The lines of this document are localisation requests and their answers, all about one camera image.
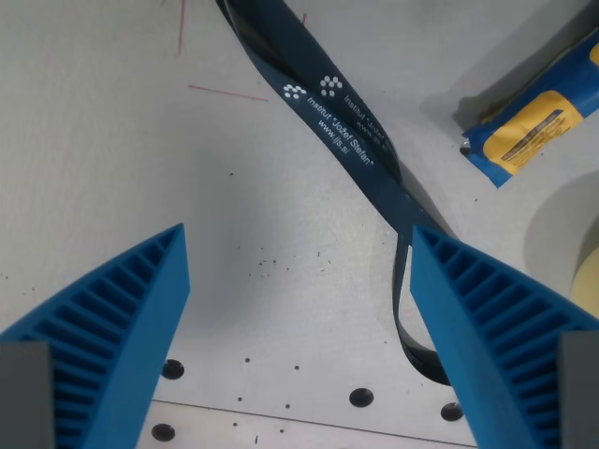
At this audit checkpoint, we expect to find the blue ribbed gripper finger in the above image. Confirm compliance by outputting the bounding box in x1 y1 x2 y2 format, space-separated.
409 224 599 449
0 223 192 449

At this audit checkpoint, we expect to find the cream tape roll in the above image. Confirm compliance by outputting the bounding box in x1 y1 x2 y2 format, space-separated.
569 242 599 313

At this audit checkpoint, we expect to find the blue and yellow snack wrapper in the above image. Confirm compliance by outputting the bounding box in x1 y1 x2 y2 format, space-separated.
460 28 599 190

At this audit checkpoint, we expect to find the dark blue printed lanyard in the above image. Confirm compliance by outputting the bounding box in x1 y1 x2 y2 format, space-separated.
215 0 458 386

